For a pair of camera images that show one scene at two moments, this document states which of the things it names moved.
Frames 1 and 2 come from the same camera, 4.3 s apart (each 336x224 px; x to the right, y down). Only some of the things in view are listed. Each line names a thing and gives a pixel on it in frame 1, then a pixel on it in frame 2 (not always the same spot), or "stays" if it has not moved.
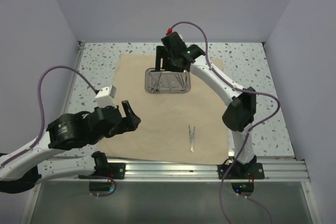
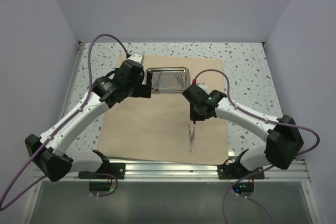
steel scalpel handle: x=191 y=136 stays
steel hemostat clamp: x=156 y=89 stays
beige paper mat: x=175 y=127 stays
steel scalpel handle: x=191 y=137 stays
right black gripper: x=161 y=53 → x=194 y=116
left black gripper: x=129 y=123 → x=144 y=90
